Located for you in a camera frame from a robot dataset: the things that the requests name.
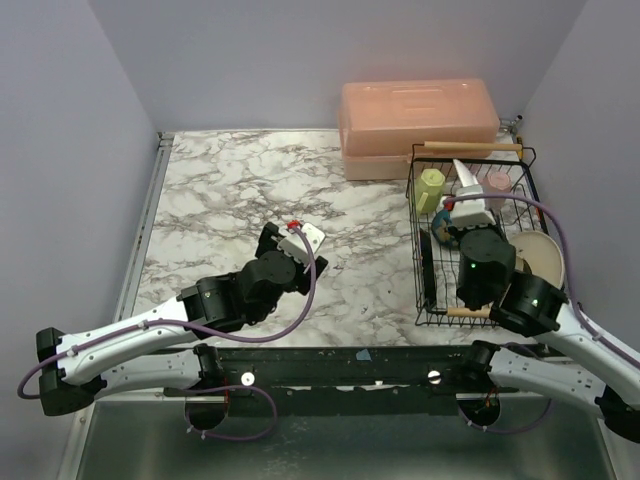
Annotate red rimmed cream plate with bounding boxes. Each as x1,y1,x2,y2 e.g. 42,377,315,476
419,229,437,310

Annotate dark bowl cream inside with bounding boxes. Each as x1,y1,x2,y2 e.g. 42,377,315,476
430,209,458,250

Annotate yellow-green ceramic mug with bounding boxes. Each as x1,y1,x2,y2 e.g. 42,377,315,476
414,169,446,215

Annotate pink ceramic mug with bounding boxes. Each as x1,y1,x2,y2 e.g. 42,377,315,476
481,171,512,193

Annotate cream plate black patch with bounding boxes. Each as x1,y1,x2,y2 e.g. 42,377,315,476
515,255,532,274

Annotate pink and cream plate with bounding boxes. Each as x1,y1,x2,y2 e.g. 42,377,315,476
509,231,565,289

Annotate white plate teal lettered rim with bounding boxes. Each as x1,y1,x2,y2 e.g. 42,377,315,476
453,159,479,188

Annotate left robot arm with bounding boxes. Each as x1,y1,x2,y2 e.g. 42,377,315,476
36,222,328,417

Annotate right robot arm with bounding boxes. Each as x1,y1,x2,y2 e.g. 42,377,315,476
456,228,639,442

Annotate translucent pink storage box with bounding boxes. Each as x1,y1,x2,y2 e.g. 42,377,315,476
339,78,500,181

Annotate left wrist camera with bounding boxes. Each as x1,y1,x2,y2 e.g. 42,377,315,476
277,221,326,267

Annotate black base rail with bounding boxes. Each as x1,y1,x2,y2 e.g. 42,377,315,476
164,344,521,416

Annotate black wire dish rack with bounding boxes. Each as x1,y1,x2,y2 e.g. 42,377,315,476
406,147,539,327

